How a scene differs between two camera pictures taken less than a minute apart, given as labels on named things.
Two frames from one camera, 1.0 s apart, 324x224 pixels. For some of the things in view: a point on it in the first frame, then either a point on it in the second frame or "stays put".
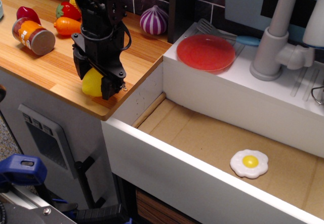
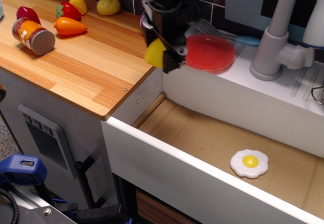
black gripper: x=104 y=50 → x=171 y=21
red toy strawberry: x=68 y=9 stays put
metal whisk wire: x=312 y=94 stays put
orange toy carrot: x=66 y=26 stays put
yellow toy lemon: x=91 y=83 → x=154 y=53
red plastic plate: x=206 y=52 stays put
